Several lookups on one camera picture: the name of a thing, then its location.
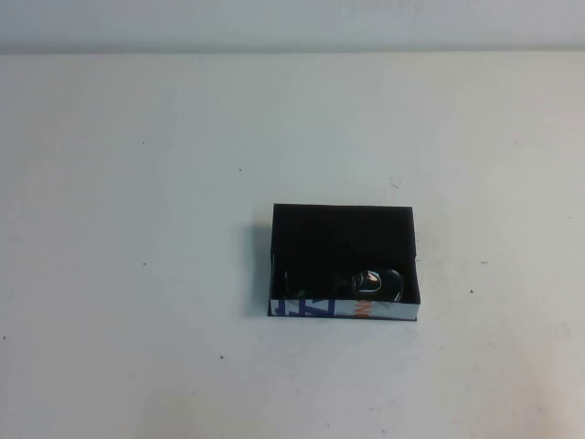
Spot black sunglasses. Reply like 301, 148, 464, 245
282, 266, 406, 306

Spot black glasses case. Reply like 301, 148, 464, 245
266, 202, 421, 324

